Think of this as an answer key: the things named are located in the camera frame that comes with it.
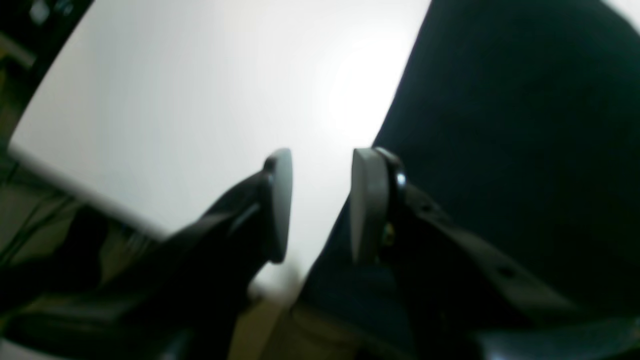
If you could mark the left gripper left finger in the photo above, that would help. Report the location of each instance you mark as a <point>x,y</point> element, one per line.
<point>179,301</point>

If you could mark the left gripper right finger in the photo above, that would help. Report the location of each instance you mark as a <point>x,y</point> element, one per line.
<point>466,299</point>

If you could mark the black T-shirt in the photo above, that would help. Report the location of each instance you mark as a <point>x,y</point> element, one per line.
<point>520,119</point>

